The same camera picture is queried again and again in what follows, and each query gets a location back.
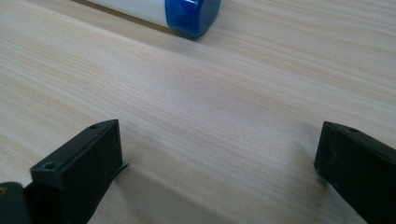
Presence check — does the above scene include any white bottle with blue cap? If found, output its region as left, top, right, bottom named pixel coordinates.
left=87, top=0, right=222, bottom=40

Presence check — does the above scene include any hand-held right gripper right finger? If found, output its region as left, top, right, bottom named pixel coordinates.
left=313, top=120, right=396, bottom=224

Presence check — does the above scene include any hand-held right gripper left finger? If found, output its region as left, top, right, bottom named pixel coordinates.
left=23, top=119, right=131, bottom=224

